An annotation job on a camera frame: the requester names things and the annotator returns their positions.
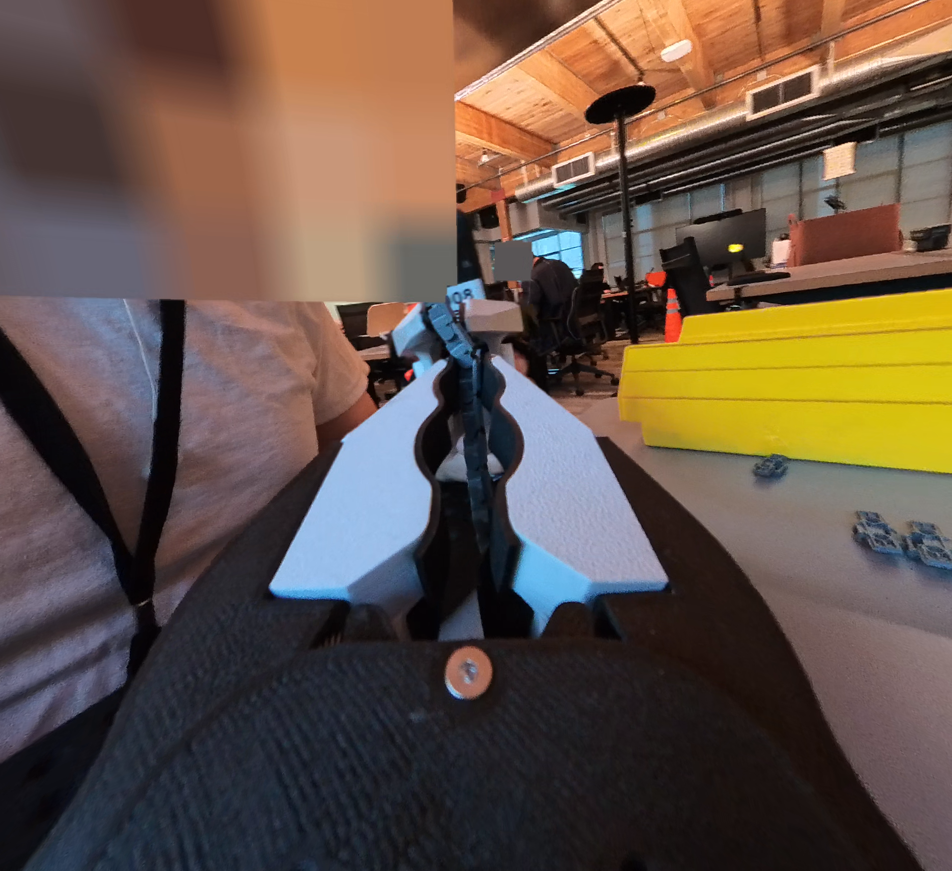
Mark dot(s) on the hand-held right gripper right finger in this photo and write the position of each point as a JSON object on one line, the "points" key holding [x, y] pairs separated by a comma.
{"points": [[580, 514]]}

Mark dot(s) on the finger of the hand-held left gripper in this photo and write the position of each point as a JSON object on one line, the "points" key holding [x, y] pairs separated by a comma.
{"points": [[413, 339], [492, 317]]}

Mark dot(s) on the black office chair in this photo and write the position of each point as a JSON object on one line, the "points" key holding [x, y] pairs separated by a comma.
{"points": [[688, 280], [576, 335]]}

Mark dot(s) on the white air vent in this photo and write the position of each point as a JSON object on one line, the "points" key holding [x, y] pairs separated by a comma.
{"points": [[782, 92], [573, 170]]}

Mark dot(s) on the orange traffic cone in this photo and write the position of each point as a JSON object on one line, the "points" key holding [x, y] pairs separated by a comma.
{"points": [[673, 317]]}

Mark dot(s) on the white ceiling light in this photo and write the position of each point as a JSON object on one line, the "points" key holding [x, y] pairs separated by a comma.
{"points": [[675, 51]]}

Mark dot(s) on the metal air duct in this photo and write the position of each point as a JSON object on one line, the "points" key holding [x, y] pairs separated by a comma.
{"points": [[699, 127]]}

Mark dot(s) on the black computer monitor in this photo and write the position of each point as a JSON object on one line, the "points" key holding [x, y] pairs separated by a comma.
{"points": [[721, 235]]}

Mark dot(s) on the grey desk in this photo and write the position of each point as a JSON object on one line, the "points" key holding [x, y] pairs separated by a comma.
{"points": [[818, 625]]}

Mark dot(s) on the yellow plastic bin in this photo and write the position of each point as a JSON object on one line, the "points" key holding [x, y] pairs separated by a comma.
{"points": [[781, 388]]}

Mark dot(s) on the brown desk partition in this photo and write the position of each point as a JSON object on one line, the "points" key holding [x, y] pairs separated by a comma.
{"points": [[844, 233]]}

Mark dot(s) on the person's pale shirt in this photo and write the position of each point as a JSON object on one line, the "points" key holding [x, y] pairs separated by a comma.
{"points": [[238, 440]]}

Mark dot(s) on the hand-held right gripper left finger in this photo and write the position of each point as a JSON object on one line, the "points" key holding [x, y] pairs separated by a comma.
{"points": [[357, 514]]}

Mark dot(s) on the black floor lamp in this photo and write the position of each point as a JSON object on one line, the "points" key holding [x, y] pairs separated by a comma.
{"points": [[623, 216]]}

